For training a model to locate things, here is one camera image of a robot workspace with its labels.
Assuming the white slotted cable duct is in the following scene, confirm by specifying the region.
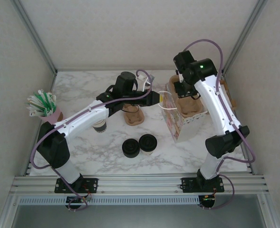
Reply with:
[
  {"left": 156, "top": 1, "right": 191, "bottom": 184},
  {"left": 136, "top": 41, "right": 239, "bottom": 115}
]
[{"left": 18, "top": 196, "right": 200, "bottom": 205}]

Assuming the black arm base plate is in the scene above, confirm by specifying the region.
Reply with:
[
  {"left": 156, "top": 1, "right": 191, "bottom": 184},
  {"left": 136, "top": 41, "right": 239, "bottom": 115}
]
[
  {"left": 181, "top": 177, "right": 225, "bottom": 193},
  {"left": 55, "top": 178, "right": 99, "bottom": 194}
]

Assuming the small black circuit board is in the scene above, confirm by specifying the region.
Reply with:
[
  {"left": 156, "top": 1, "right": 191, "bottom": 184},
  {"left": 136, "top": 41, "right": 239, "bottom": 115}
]
[
  {"left": 67, "top": 196, "right": 89, "bottom": 209},
  {"left": 198, "top": 194, "right": 216, "bottom": 209}
]

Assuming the brown cardboard tray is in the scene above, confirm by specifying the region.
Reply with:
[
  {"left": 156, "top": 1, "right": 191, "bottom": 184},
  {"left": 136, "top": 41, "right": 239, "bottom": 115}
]
[{"left": 219, "top": 78, "right": 237, "bottom": 112}]

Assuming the patterned paper gift bag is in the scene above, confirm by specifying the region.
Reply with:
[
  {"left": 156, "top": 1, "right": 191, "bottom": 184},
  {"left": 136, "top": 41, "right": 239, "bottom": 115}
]
[{"left": 158, "top": 76, "right": 208, "bottom": 143}]

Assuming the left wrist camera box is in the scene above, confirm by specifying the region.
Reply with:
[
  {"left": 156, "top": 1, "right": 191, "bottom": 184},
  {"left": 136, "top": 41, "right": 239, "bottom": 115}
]
[{"left": 136, "top": 74, "right": 156, "bottom": 92}]

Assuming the green plastic stirrer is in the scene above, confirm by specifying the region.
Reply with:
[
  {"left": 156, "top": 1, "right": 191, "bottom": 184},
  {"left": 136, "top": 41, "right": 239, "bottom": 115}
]
[
  {"left": 37, "top": 89, "right": 50, "bottom": 114},
  {"left": 34, "top": 94, "right": 49, "bottom": 114}
]

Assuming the black-lidded coffee cup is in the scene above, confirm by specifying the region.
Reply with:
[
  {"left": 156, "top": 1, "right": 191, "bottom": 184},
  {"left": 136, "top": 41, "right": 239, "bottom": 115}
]
[{"left": 138, "top": 134, "right": 157, "bottom": 156}]

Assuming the white wrapped straw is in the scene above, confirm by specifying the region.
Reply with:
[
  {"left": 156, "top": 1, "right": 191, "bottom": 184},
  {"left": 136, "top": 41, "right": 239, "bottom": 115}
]
[
  {"left": 28, "top": 109, "right": 45, "bottom": 117},
  {"left": 27, "top": 95, "right": 45, "bottom": 114},
  {"left": 46, "top": 92, "right": 57, "bottom": 114}
]

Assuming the paper cup without lid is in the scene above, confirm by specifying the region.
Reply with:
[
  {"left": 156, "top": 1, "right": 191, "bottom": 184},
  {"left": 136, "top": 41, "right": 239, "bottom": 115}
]
[{"left": 93, "top": 118, "right": 107, "bottom": 134}]

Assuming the aluminium frame post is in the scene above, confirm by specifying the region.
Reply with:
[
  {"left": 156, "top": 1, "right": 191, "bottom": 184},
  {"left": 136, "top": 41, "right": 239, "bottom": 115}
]
[
  {"left": 222, "top": 0, "right": 268, "bottom": 75},
  {"left": 10, "top": 0, "right": 58, "bottom": 75}
]

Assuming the wide aluminium mounting rail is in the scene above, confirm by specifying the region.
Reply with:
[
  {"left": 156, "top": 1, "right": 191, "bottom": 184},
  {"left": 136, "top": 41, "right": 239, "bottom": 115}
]
[{"left": 11, "top": 174, "right": 270, "bottom": 196}]

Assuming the black cup lid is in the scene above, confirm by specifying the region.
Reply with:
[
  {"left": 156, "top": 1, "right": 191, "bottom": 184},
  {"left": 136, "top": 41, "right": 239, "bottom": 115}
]
[{"left": 122, "top": 139, "right": 140, "bottom": 159}]

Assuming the pink cup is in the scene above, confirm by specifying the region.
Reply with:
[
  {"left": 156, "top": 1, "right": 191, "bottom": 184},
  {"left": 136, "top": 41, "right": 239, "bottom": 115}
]
[{"left": 39, "top": 105, "right": 64, "bottom": 125}]

